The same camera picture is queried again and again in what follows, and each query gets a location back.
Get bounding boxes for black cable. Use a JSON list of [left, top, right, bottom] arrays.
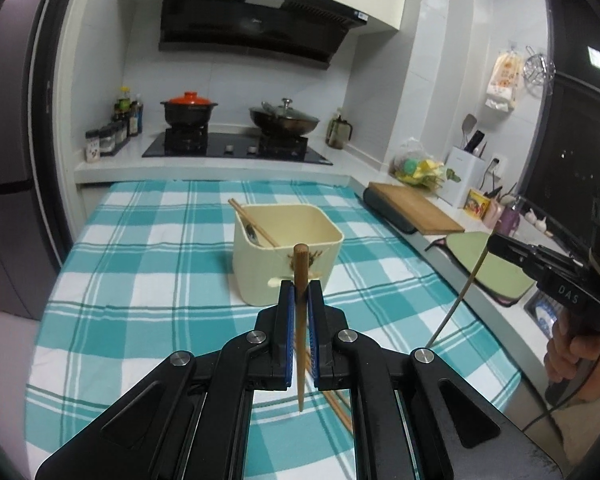
[[522, 340, 600, 431]]

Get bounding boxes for dark sauce bottle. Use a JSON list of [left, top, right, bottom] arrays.
[[129, 93, 144, 137]]

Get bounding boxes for green cutting board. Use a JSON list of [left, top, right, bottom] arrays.
[[444, 231, 537, 307]]

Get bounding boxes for light bamboo chopstick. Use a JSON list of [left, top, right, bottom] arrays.
[[425, 247, 491, 350], [307, 345, 355, 432]]

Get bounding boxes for black range hood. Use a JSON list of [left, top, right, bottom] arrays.
[[158, 0, 371, 69]]

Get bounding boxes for purple bottle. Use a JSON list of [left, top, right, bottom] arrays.
[[497, 199, 524, 236]]

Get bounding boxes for cream plastic utensil container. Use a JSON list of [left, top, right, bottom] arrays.
[[231, 203, 345, 307]]

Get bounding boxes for hanging printed package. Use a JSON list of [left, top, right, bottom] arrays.
[[485, 49, 525, 112]]

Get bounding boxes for person's right hand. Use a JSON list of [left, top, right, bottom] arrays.
[[544, 311, 600, 387]]

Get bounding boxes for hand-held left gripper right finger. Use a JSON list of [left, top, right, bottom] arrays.
[[306, 280, 554, 480]]

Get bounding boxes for blue white plate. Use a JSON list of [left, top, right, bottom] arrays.
[[530, 292, 558, 337]]

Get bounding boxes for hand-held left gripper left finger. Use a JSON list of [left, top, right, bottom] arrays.
[[34, 280, 296, 480]]

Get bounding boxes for row of spice jars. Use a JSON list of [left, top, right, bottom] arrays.
[[84, 120, 131, 162]]

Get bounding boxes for plastic bag of sponges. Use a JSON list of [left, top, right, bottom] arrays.
[[389, 137, 452, 191]]

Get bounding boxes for teal checkered tablecloth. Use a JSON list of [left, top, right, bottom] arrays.
[[25, 179, 524, 480]]

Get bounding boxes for black spatula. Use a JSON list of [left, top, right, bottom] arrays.
[[462, 113, 479, 149]]

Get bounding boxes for wooden cutting board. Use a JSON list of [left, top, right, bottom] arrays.
[[368, 182, 465, 235]]

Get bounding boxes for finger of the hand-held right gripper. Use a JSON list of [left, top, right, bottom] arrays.
[[494, 232, 589, 274], [486, 244, 552, 287]]

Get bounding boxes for oil bottle green label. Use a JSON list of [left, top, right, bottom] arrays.
[[114, 86, 133, 136]]

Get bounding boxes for white knife holder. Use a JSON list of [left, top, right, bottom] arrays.
[[442, 145, 491, 209]]

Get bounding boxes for wok with glass lid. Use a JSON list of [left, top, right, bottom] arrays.
[[248, 98, 321, 137]]

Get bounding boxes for garlic bulbs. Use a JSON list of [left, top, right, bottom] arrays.
[[524, 208, 551, 234]]

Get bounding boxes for grey refrigerator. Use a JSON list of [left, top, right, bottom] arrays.
[[0, 0, 63, 322]]

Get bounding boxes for black gas stove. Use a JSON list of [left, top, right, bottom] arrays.
[[142, 129, 334, 166]]

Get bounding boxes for black clay pot orange lid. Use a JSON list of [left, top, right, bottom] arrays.
[[160, 91, 219, 129]]

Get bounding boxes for brown wooden chopstick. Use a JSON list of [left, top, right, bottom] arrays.
[[292, 243, 311, 415], [232, 198, 281, 247], [305, 347, 352, 433], [228, 199, 276, 249]]

